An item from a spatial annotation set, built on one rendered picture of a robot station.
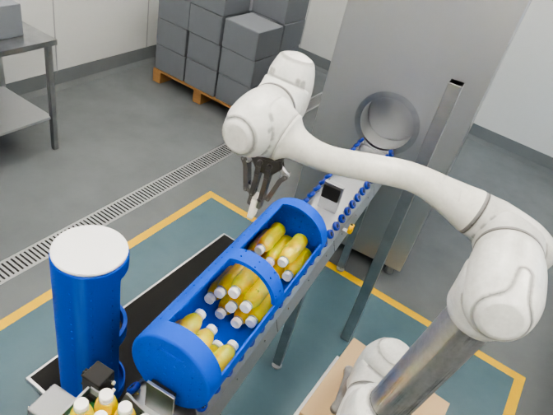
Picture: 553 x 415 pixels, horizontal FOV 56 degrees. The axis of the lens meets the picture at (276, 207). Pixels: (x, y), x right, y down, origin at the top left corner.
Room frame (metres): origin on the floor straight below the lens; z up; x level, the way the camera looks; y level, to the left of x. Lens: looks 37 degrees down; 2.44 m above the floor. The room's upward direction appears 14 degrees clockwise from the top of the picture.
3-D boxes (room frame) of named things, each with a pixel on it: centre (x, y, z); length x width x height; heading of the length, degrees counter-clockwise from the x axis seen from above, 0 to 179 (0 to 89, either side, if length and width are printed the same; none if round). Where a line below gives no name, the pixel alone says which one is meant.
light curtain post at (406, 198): (2.16, -0.61, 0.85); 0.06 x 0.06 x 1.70; 71
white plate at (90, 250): (1.36, 0.64, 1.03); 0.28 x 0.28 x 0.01
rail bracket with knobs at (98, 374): (0.89, 0.40, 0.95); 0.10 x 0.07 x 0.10; 71
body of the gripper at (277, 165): (1.05, 0.05, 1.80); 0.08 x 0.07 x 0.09; 76
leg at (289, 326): (1.83, -0.22, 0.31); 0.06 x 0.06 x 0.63; 71
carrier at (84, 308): (1.36, 0.64, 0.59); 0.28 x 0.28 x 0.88
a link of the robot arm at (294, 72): (1.04, 0.04, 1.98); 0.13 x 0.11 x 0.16; 165
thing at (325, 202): (2.12, -0.25, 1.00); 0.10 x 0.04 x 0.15; 71
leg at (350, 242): (2.76, -0.54, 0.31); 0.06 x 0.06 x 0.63; 71
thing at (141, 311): (1.88, 0.39, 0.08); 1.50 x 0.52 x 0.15; 155
